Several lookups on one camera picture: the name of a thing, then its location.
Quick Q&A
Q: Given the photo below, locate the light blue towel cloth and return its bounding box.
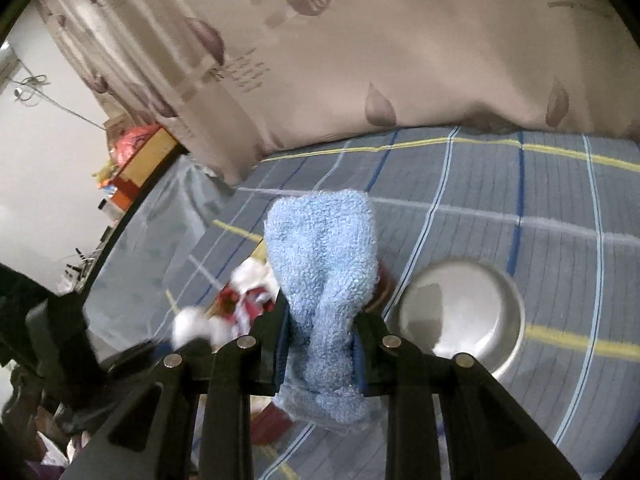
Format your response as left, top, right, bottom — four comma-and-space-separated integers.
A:
263, 189, 381, 426

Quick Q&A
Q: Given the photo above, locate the red bag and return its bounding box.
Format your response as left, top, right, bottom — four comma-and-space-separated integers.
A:
111, 125, 158, 166

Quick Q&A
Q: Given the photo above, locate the yellow box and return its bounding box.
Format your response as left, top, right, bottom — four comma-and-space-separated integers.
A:
117, 127, 181, 188

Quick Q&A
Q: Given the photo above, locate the beige printed curtain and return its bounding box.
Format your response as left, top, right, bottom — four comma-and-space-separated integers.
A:
37, 0, 640, 186

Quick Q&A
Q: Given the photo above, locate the translucent plastic sheet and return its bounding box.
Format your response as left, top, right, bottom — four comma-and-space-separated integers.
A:
85, 155, 251, 361

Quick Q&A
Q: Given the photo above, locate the red and white plush toy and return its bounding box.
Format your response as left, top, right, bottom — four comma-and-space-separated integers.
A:
215, 260, 281, 336

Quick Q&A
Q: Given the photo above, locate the steel bowl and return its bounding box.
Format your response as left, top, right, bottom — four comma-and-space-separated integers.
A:
397, 259, 527, 380

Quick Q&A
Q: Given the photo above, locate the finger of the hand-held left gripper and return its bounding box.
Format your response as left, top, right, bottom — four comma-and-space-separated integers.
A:
97, 337, 213, 388

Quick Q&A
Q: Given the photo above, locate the wall cable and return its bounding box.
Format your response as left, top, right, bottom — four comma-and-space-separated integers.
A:
12, 74, 108, 131

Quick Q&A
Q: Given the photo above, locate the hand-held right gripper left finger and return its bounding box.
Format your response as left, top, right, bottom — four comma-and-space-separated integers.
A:
62, 290, 293, 480

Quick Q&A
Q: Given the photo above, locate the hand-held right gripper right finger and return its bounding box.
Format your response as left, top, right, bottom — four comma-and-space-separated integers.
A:
351, 311, 583, 480

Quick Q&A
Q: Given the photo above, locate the grey plaid bedsheet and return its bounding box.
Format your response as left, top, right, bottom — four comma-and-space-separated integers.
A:
85, 125, 640, 480

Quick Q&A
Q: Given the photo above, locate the shiny gold tray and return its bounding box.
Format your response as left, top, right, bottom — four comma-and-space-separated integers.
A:
165, 237, 396, 461

